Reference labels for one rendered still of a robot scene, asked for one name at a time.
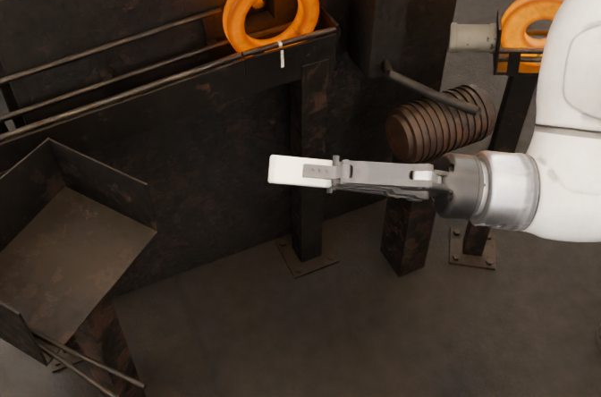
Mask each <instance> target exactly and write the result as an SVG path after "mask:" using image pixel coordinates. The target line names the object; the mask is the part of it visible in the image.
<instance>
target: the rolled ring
mask: <svg viewBox="0 0 601 397"><path fill-rule="evenodd" d="M256 1H257V0H227V1H226V4H225V6H224V12H223V27H224V33H225V35H226V37H227V38H228V40H229V42H230V43H231V45H232V46H233V48H234V49H235V51H236V52H237V53H238V52H240V53H241V51H244V50H248V49H251V48H254V47H258V46H264V45H267V44H270V43H274V42H276V41H279V40H284V39H287V38H293V37H296V36H299V35H303V34H306V33H310V32H313V30H314V28H315V27H316V25H317V20H318V16H319V1H318V0H298V11H297V14H296V16H295V19H294V20H293V22H292V24H291V25H290V26H289V27H288V29H287V30H285V31H284V32H283V33H281V34H280V35H278V36H276V37H273V38H269V39H255V38H251V37H249V36H248V35H247V34H246V33H245V29H244V21H245V17H246V15H247V12H248V10H249V9H250V8H251V6H252V5H253V4H254V3H255V2H256Z"/></svg>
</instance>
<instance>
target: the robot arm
mask: <svg viewBox="0 0 601 397"><path fill-rule="evenodd" d="M536 104H537V114H536V124H537V125H535V130H534V133H533V137H532V140H531V142H530V145H529V149H528V151H527V153H526V155H525V154H522V153H506V152H497V151H488V150H484V151H480V152H479V153H477V154H476V155H475V156H472V155H463V154H454V153H447V154H445V155H443V156H442V157H441V158H440V160H439V162H438V164H437V166H436V169H435V170H434V166H433V165H431V164H417V165H411V164H396V163H380V162H365V161H350V160H348V159H345V160H343V161H342V162H340V161H339V156H333V161H332V160H323V159H314V158H304V157H295V156H277V155H272V156H271V157H270V160H269V171H268V181H269V183H279V184H289V185H299V186H309V187H319V188H326V193H330V194H331V193H333V190H347V191H355V192H362V193H370V194H377V195H385V196H387V197H394V198H396V199H398V198H404V199H407V200H409V201H421V200H422V199H428V198H429V197H431V198H432V199H433V200H434V203H435V204H434V207H435V210H436V212H437V213H438V215H440V216H441V217H443V218H452V219H462V220H470V221H471V223H472V224H473V225H474V226H477V225H482V226H488V227H493V228H496V229H505V230H509V231H523V232H529V233H532V234H534V235H537V236H538V237H541V238H545V239H549V240H555V241H574V242H598V241H601V0H564V1H563V3H562V5H561V6H560V8H559V9H558V11H557V13H556V15H555V17H554V19H553V22H552V24H551V27H550V30H549V31H548V34H547V38H546V43H545V47H544V52H543V55H542V60H541V64H540V69H539V75H538V87H537V96H536ZM541 125H545V126H541ZM550 126H552V127H550Z"/></svg>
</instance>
